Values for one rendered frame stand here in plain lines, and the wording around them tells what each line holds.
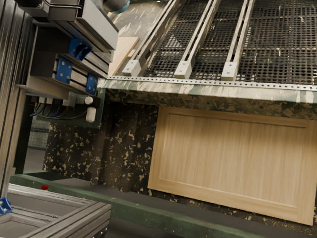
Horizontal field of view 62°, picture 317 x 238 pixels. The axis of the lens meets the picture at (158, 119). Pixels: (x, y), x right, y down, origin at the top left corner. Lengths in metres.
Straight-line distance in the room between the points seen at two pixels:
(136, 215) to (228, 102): 0.77
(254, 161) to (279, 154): 0.13
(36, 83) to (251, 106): 0.95
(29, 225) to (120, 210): 0.61
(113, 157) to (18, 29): 1.04
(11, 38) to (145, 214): 1.02
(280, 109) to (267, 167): 0.35
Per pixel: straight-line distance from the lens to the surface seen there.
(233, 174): 1.54
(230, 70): 1.43
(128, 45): 1.97
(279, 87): 1.36
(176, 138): 1.61
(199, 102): 1.38
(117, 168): 1.80
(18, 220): 1.09
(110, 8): 1.37
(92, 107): 1.55
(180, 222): 1.41
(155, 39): 1.90
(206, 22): 1.89
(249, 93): 1.32
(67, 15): 0.87
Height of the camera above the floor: 0.57
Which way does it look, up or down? 4 degrees up
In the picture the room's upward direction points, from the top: 8 degrees clockwise
